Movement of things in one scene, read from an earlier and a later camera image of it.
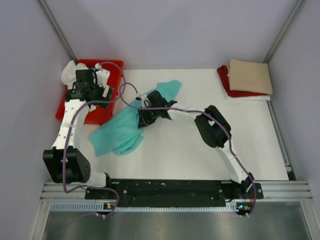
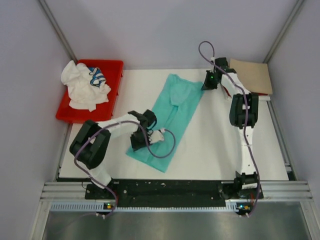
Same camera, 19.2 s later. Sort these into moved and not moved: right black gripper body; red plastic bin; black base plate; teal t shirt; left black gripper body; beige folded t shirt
Moved: left black gripper body; right black gripper body; teal t shirt
Not moved: black base plate; beige folded t shirt; red plastic bin
